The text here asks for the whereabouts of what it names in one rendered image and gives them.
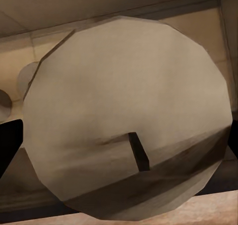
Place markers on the pillar candle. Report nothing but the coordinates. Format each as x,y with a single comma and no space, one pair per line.
24,78
5,106
126,119

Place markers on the cabinet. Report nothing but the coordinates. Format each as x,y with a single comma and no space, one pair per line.
29,29

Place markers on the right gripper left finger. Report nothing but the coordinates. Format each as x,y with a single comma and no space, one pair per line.
11,138

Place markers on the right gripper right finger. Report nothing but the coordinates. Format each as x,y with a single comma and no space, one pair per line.
233,138

